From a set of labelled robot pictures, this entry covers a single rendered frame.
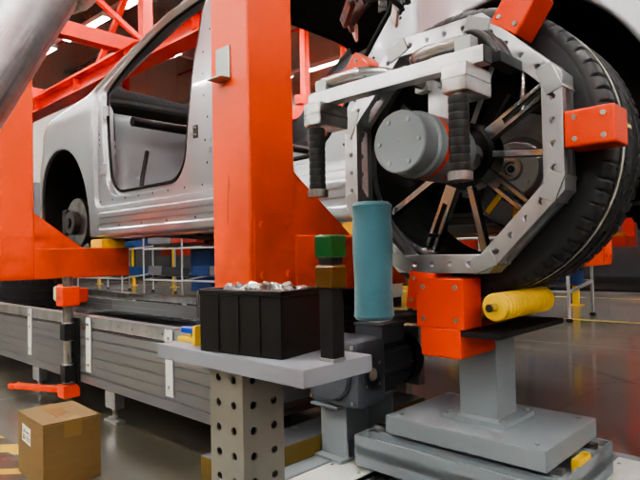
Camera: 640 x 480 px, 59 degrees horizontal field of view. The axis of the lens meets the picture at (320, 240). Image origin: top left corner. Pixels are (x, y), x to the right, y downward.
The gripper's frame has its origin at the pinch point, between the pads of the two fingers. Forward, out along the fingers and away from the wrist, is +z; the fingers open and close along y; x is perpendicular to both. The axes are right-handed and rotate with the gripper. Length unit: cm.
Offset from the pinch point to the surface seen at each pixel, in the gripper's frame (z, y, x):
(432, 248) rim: 8, -6, -56
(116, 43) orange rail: 492, -187, 383
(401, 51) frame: -7.6, 1.4, -13.1
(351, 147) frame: 6.0, -15.6, -25.9
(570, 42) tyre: -21.7, 29.4, -30.7
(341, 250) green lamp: -36, -28, -57
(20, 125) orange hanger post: 129, -154, 89
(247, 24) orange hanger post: 1.7, -29.8, 13.5
